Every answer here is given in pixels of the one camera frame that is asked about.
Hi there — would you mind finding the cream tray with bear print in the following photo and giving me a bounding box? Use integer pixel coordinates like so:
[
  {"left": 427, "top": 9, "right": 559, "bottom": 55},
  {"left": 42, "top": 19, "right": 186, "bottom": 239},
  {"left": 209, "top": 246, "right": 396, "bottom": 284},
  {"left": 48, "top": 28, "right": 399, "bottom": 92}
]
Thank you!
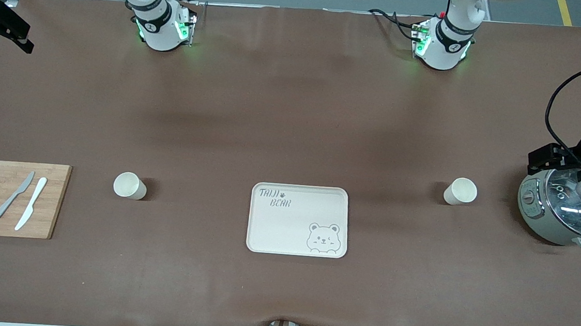
[{"left": 245, "top": 181, "right": 353, "bottom": 260}]

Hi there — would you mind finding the grey-green cooking pot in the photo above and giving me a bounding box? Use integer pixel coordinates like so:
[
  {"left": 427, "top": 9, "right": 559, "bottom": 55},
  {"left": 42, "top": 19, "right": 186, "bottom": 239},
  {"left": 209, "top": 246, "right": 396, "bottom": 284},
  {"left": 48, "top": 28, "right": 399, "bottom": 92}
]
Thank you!
[{"left": 514, "top": 163, "right": 581, "bottom": 253}]

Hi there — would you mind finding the grey plastic knife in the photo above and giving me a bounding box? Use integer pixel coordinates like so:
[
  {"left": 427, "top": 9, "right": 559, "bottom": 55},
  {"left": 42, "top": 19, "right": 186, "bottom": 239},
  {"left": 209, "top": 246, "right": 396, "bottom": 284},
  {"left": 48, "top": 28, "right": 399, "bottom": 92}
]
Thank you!
[{"left": 0, "top": 169, "right": 36, "bottom": 223}]

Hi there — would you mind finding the white plastic knife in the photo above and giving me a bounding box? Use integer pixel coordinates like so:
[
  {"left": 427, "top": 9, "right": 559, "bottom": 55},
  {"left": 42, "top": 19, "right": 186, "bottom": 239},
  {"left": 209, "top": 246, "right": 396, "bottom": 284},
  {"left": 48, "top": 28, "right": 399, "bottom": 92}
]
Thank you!
[{"left": 14, "top": 175, "right": 48, "bottom": 233}]

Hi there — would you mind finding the wooden cutting board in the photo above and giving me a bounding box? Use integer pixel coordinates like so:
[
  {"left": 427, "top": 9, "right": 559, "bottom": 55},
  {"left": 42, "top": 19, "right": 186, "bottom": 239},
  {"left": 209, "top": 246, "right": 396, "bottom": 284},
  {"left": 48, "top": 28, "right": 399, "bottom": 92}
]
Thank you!
[{"left": 0, "top": 160, "right": 73, "bottom": 242}]

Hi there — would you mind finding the brown table mat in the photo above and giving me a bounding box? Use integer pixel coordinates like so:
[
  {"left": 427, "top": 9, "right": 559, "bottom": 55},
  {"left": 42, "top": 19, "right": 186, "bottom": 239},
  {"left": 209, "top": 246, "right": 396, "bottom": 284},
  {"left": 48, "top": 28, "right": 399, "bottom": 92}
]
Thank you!
[{"left": 0, "top": 0, "right": 581, "bottom": 326}]

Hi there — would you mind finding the black base cable bundle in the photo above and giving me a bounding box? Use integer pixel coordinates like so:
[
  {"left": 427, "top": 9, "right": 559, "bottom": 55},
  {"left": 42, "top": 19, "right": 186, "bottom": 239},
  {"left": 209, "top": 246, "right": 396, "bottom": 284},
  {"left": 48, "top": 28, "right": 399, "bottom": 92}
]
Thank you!
[{"left": 366, "top": 8, "right": 438, "bottom": 43}]

